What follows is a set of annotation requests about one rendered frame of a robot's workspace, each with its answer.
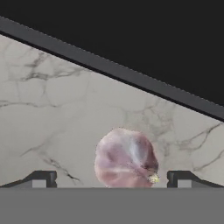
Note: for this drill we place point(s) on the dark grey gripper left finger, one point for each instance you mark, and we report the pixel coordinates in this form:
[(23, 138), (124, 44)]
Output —
[(43, 176)]

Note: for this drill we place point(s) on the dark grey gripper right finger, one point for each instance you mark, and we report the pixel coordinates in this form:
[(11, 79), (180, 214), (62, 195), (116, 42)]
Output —
[(180, 176)]

